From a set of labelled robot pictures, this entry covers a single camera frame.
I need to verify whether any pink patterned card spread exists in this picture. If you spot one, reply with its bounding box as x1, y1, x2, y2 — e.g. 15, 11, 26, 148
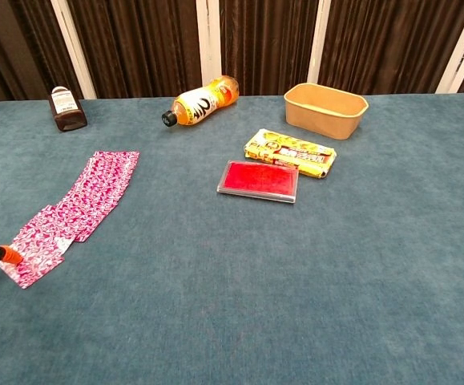
14, 150, 141, 257

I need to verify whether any brown medicine bottle white label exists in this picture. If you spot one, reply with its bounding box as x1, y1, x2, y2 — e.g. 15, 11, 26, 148
47, 86, 88, 133

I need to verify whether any blue velvet tablecloth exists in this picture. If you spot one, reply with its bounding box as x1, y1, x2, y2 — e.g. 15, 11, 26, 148
0, 91, 464, 385

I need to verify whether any orange drink plastic bottle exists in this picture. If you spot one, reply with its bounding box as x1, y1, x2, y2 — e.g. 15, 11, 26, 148
161, 75, 240, 128

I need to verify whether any dark brown curtain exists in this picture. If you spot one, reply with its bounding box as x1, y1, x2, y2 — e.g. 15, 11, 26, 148
0, 0, 464, 103

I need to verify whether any red ink pad case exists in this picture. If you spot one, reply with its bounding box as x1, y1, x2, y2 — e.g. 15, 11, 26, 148
216, 160, 300, 205

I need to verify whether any yellow snack package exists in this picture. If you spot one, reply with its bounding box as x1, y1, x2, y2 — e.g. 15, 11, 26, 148
243, 128, 337, 180

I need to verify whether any kraft paper rectangular bowl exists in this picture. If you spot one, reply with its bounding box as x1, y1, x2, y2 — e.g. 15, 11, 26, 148
283, 83, 369, 140

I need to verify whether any white vertical post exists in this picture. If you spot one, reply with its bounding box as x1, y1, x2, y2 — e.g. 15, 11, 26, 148
50, 0, 98, 100
306, 0, 332, 85
196, 0, 222, 97
435, 0, 464, 95

